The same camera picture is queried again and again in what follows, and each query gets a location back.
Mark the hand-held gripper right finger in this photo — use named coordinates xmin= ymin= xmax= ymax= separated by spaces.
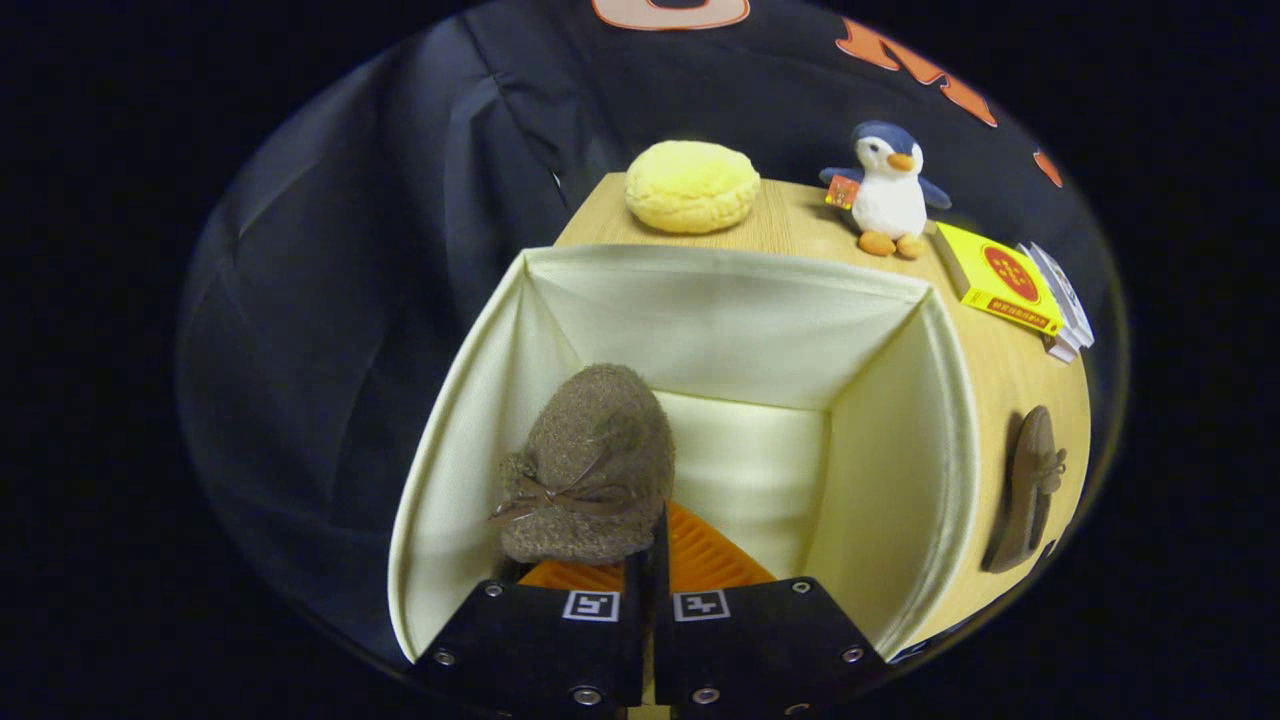
xmin=655 ymin=500 xmax=891 ymax=713

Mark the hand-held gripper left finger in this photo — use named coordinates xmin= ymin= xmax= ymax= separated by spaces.
xmin=412 ymin=540 xmax=656 ymax=713

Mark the brown fuzzy shoe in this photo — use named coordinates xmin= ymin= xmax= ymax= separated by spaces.
xmin=982 ymin=405 xmax=1069 ymax=575
xmin=487 ymin=363 xmax=677 ymax=566

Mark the cream fabric storage box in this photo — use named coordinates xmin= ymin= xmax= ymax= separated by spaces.
xmin=387 ymin=243 xmax=983 ymax=666

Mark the black backdrop cloth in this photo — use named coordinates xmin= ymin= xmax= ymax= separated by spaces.
xmin=175 ymin=0 xmax=1131 ymax=666

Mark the yellow book with red circle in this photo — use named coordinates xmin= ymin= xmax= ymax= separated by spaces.
xmin=932 ymin=221 xmax=1066 ymax=337

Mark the penguin plush toy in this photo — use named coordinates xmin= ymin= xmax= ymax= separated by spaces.
xmin=820 ymin=120 xmax=953 ymax=261

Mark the yellow round bun plush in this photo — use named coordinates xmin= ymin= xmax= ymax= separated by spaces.
xmin=625 ymin=140 xmax=761 ymax=236

